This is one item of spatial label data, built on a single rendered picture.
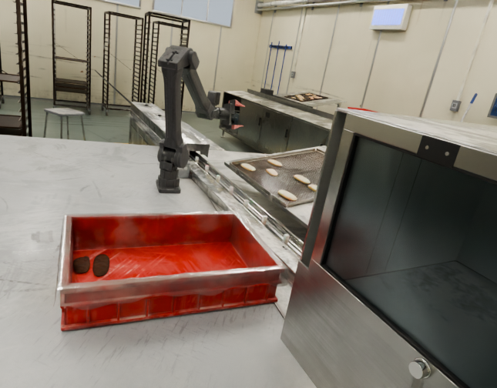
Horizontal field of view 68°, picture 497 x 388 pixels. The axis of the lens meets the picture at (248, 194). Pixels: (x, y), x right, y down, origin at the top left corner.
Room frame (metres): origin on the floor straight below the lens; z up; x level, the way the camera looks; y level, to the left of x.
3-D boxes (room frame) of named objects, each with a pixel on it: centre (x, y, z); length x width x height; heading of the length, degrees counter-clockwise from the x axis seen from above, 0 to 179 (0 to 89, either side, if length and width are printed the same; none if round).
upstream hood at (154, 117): (2.36, 0.63, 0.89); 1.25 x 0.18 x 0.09; 30
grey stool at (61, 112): (4.34, 2.34, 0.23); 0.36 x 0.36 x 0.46; 64
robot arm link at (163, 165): (1.42, 0.33, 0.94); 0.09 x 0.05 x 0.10; 166
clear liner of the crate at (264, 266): (0.78, 0.16, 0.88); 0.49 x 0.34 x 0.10; 116
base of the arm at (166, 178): (1.39, 0.33, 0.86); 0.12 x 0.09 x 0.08; 23
